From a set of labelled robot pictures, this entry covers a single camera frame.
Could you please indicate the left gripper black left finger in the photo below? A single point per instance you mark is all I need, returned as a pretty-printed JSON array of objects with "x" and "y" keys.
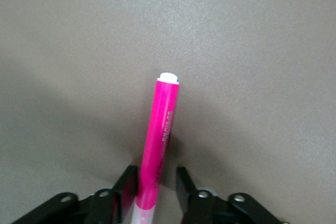
[{"x": 105, "y": 203}]

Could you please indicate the pink marker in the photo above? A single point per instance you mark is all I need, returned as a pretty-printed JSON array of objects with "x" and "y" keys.
[{"x": 157, "y": 129}]

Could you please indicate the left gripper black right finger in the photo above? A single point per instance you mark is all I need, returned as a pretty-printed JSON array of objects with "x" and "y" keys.
[{"x": 207, "y": 205}]

